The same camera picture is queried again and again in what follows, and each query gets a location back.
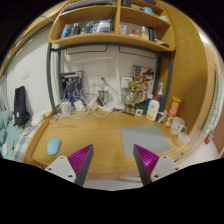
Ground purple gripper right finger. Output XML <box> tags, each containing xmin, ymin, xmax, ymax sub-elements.
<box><xmin>132</xmin><ymin>143</ymin><xmax>182</xmax><ymax>186</ymax></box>

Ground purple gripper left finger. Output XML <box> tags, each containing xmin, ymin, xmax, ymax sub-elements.
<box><xmin>44</xmin><ymin>143</ymin><xmax>95</xmax><ymax>187</ymax></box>

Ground grey mouse pad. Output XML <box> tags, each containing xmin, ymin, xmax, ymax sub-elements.
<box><xmin>120</xmin><ymin>126</ymin><xmax>170</xmax><ymax>157</ymax></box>

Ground light blue computer mouse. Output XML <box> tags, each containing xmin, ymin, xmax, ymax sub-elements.
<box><xmin>47</xmin><ymin>138</ymin><xmax>60</xmax><ymax>155</ymax></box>

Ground small white cup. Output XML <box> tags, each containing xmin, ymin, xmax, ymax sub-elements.
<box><xmin>177</xmin><ymin>132</ymin><xmax>190</xmax><ymax>145</ymax></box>

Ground white mug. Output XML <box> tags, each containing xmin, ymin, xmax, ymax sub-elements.
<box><xmin>170</xmin><ymin>117</ymin><xmax>187</xmax><ymax>135</ymax></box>

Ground white glue bottle red cap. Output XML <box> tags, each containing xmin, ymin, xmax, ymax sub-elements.
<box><xmin>146</xmin><ymin>95</ymin><xmax>160</xmax><ymax>121</ymax></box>

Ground clear glass jar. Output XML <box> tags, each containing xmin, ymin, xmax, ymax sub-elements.
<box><xmin>60</xmin><ymin>99</ymin><xmax>72</xmax><ymax>116</ymax></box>

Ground white charger adapter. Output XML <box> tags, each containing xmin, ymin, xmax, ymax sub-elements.
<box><xmin>74</xmin><ymin>100</ymin><xmax>86</xmax><ymax>112</ymax></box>

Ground red yellow chips can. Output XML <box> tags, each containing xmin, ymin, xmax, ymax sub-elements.
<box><xmin>164</xmin><ymin>96</ymin><xmax>182</xmax><ymax>128</ymax></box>

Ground white power strip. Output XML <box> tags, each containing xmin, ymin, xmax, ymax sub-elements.
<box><xmin>97</xmin><ymin>105</ymin><xmax>113</xmax><ymax>113</ymax></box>

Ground gold robot model figure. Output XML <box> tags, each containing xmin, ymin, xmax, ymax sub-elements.
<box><xmin>124</xmin><ymin>76</ymin><xmax>148</xmax><ymax>116</ymax></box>

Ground robot model poster box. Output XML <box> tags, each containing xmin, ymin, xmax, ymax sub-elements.
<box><xmin>61</xmin><ymin>71</ymin><xmax>84</xmax><ymax>103</ymax></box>

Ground wooden wall shelf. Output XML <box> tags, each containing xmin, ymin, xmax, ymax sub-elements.
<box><xmin>48</xmin><ymin>0</ymin><xmax>176</xmax><ymax>52</ymax></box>

